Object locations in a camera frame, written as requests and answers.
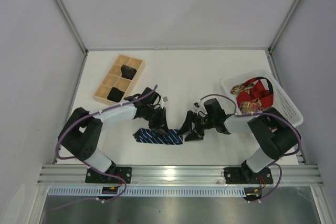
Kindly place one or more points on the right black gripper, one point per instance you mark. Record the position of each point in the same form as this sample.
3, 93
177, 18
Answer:
196, 123

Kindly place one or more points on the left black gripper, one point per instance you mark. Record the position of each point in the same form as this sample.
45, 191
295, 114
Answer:
159, 118

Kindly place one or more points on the navy blue striped tie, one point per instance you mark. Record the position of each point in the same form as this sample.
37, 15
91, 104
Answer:
147, 136

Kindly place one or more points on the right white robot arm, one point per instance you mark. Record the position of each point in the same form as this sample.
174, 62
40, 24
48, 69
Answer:
274, 134

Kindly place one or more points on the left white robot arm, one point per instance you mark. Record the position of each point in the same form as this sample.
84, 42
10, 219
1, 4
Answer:
80, 136

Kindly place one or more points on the rolled black tie lower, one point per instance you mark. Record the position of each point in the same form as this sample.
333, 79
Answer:
115, 95

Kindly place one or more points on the rolled black tie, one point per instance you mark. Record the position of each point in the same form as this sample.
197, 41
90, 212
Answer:
128, 72
115, 95

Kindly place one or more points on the gold patterned tie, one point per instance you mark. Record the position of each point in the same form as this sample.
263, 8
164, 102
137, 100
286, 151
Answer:
247, 103

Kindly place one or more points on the rolled black tie upper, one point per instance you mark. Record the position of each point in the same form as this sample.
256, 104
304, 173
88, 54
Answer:
128, 72

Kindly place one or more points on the wooden compartment organizer box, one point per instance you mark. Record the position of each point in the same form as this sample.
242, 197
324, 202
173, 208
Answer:
113, 79

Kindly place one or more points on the red tie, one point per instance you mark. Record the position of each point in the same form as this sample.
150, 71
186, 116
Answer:
257, 88

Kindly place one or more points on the white plastic basket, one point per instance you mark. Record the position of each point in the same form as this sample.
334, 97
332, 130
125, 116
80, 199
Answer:
282, 102

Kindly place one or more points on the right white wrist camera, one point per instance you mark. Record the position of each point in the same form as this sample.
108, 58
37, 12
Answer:
198, 107

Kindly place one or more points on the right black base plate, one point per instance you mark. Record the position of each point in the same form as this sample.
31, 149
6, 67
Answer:
237, 175

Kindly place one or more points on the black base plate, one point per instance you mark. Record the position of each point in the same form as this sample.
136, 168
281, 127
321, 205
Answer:
237, 175
93, 177

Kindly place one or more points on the white slotted cable duct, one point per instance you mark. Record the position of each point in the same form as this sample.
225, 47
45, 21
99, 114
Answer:
147, 191

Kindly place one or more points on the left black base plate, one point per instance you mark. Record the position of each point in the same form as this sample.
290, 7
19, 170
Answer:
93, 177

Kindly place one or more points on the aluminium mounting rail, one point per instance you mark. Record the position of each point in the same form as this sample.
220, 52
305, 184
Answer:
189, 175

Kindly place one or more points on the right aluminium frame post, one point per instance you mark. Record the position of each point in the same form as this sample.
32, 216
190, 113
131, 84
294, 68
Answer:
284, 24

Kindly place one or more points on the aluminium frame post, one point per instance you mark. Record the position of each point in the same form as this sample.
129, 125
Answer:
284, 24
70, 25

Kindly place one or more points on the left aluminium frame post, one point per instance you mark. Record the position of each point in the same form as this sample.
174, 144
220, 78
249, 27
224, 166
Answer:
70, 25

